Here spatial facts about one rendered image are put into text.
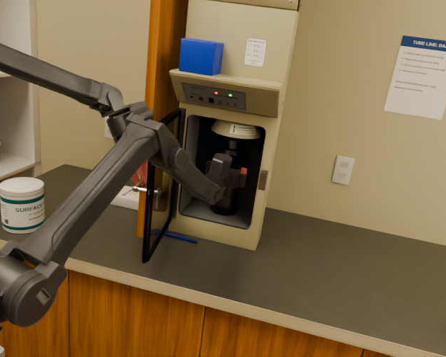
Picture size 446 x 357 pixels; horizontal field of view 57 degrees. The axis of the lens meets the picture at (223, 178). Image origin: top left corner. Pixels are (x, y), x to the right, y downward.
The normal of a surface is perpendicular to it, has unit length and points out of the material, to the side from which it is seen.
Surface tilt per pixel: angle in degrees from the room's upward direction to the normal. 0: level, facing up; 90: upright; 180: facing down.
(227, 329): 90
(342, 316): 0
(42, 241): 33
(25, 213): 90
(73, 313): 90
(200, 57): 90
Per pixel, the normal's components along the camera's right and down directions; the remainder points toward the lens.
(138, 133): -0.05, -0.62
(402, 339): 0.12, -0.93
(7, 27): -0.24, 0.30
